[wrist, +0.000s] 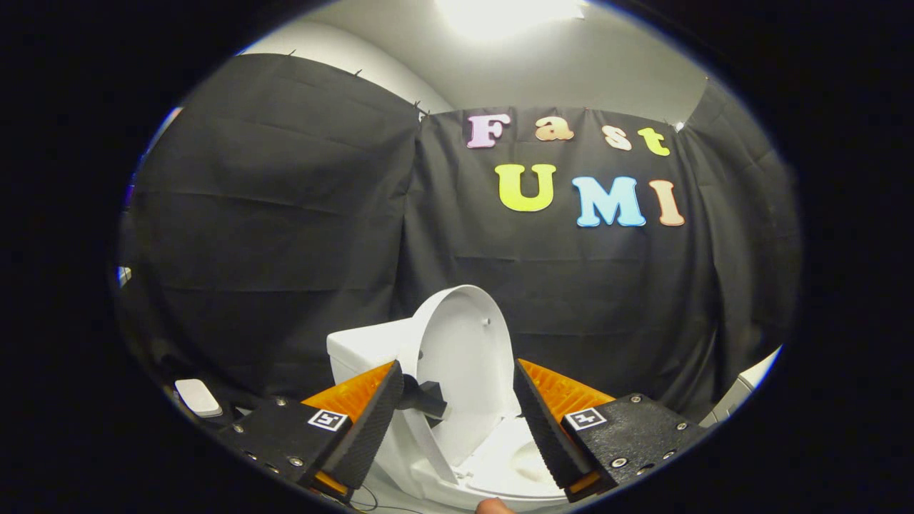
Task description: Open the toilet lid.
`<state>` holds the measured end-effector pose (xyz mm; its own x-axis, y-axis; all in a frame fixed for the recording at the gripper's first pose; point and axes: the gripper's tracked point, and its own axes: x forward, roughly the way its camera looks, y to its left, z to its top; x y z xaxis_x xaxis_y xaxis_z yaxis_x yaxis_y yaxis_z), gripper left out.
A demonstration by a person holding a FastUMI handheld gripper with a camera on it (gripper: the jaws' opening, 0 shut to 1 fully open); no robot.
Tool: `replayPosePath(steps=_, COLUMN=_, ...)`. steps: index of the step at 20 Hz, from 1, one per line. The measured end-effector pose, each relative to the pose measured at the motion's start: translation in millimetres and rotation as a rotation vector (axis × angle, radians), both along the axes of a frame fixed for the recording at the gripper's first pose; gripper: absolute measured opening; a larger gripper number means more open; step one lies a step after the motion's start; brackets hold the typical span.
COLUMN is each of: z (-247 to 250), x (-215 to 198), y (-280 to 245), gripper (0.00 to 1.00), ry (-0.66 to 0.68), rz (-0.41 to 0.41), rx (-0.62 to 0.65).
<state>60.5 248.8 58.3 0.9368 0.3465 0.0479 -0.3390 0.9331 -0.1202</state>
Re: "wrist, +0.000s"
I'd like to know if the small white device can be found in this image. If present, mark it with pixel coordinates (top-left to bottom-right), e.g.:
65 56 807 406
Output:
174 378 224 419

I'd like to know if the black lid handle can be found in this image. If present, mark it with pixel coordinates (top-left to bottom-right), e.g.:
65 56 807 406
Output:
401 374 450 421

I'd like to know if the white drawer cabinet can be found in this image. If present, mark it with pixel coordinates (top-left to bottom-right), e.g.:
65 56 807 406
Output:
703 346 783 428

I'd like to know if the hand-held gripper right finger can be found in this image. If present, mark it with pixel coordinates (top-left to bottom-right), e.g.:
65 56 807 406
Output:
513 358 712 503

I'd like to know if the white toilet lid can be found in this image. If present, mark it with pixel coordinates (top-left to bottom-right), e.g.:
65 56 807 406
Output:
402 284 523 487

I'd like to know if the ceiling light panel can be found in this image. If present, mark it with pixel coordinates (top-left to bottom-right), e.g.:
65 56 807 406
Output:
434 0 588 40

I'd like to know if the white toilet seat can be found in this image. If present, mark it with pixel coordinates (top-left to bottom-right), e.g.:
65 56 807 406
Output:
457 416 572 500

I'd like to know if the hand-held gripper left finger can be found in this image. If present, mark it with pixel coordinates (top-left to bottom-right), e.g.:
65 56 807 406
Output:
218 360 405 502

